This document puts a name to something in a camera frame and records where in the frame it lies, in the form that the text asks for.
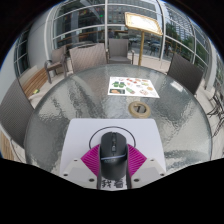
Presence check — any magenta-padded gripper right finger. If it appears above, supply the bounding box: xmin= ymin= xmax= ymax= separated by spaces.
xmin=124 ymin=143 xmax=167 ymax=190

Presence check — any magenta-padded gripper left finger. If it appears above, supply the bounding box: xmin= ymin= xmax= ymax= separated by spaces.
xmin=60 ymin=143 xmax=103 ymax=190

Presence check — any black computer mouse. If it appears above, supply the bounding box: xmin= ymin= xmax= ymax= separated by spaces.
xmin=99 ymin=131 xmax=129 ymax=181

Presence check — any white mouse pad black print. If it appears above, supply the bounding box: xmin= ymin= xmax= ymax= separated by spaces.
xmin=59 ymin=118 xmax=167 ymax=191

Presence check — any white sheet with food pictures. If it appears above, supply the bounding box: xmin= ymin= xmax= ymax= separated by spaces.
xmin=107 ymin=76 xmax=161 ymax=99

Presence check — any wooden slat bench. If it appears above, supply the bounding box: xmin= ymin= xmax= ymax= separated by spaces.
xmin=18 ymin=64 xmax=49 ymax=99
xmin=0 ymin=129 xmax=16 ymax=162

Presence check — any brown wicker chair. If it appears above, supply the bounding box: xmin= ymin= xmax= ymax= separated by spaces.
xmin=68 ymin=42 xmax=108 ymax=74
xmin=105 ymin=38 xmax=135 ymax=65
xmin=167 ymin=52 xmax=204 ymax=96
xmin=44 ymin=45 xmax=69 ymax=84
xmin=0 ymin=78 xmax=35 ymax=148

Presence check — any green metal garden furniture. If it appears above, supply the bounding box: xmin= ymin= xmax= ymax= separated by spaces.
xmin=206 ymin=83 xmax=224 ymax=138

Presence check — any gold-framed menu stand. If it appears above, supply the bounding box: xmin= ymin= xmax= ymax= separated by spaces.
xmin=124 ymin=11 xmax=164 ymax=67

